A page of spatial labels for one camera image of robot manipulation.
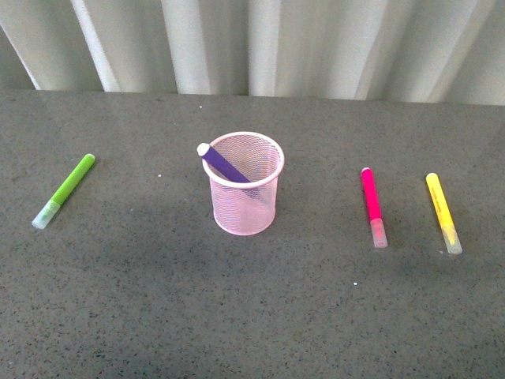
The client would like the yellow highlighter pen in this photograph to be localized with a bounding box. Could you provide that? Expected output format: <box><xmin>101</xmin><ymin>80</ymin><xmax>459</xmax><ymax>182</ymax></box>
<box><xmin>425</xmin><ymin>173</ymin><xmax>462</xmax><ymax>255</ymax></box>

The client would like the green highlighter pen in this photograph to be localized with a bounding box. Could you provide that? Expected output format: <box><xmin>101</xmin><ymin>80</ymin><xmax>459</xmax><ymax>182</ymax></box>
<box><xmin>32</xmin><ymin>153</ymin><xmax>95</xmax><ymax>230</ymax></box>

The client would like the pink mesh pen cup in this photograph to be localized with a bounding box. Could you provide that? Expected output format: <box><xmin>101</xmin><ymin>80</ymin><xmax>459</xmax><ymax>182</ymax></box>
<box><xmin>196</xmin><ymin>132</ymin><xmax>285</xmax><ymax>235</ymax></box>

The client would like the pink highlighter pen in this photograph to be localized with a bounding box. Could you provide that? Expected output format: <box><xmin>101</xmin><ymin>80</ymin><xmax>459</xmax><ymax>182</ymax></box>
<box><xmin>361</xmin><ymin>167</ymin><xmax>388</xmax><ymax>248</ymax></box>

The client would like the purple highlighter pen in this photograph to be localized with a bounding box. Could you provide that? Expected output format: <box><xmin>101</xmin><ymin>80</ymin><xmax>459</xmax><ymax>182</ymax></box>
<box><xmin>196</xmin><ymin>142</ymin><xmax>269</xmax><ymax>206</ymax></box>

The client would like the white pleated curtain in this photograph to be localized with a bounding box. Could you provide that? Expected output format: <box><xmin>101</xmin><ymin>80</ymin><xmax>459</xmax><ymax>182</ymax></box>
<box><xmin>1</xmin><ymin>1</ymin><xmax>504</xmax><ymax>105</ymax></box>

